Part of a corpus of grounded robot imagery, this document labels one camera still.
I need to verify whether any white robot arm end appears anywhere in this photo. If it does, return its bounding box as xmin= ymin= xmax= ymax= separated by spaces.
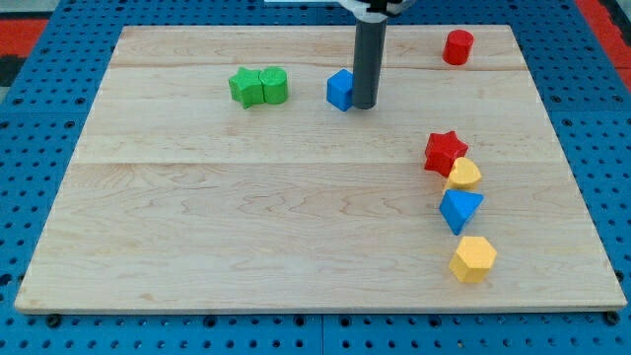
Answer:
xmin=337 ymin=0 xmax=416 ymax=24

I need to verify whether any red star block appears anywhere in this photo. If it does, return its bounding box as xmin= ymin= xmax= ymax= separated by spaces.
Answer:
xmin=424 ymin=130 xmax=468 ymax=178

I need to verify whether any green star block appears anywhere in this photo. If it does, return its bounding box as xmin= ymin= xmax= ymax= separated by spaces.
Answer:
xmin=228 ymin=67 xmax=265 ymax=108

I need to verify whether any blue cube block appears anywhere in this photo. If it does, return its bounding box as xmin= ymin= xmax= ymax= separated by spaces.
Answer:
xmin=326 ymin=68 xmax=354 ymax=111

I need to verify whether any green cylinder block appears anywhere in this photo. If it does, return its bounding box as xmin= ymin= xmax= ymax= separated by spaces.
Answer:
xmin=259 ymin=66 xmax=289 ymax=105

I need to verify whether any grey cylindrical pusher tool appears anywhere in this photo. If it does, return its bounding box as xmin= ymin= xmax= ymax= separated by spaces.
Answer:
xmin=352 ymin=20 xmax=387 ymax=109

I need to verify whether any blue triangle block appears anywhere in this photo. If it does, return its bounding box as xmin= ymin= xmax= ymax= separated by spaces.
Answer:
xmin=439 ymin=189 xmax=484 ymax=235

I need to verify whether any red cylinder block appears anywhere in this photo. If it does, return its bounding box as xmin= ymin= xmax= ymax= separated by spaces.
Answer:
xmin=443 ymin=30 xmax=474 ymax=65

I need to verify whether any yellow heart block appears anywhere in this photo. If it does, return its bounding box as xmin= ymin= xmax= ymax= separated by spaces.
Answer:
xmin=444 ymin=157 xmax=482 ymax=191

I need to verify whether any yellow hexagon block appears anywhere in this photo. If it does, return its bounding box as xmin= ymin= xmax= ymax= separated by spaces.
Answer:
xmin=449 ymin=236 xmax=497 ymax=283

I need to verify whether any wooden board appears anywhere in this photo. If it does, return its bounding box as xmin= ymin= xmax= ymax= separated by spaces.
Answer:
xmin=15 ymin=25 xmax=627 ymax=315

